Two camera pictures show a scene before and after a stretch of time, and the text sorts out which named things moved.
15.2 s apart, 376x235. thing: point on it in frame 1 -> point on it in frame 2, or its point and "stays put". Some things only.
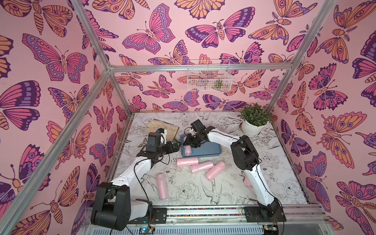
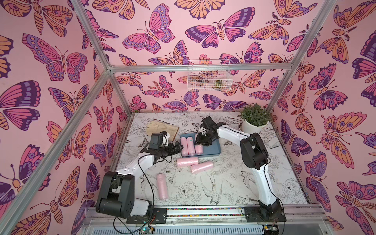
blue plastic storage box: x=207 y=149 stays put
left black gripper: x=175 y=148 stays put
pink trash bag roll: x=186 y=162 stays put
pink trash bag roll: x=247 y=182 -> x=190 y=146
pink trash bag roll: x=215 y=171 -> x=199 y=149
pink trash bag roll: x=201 y=167 stays put
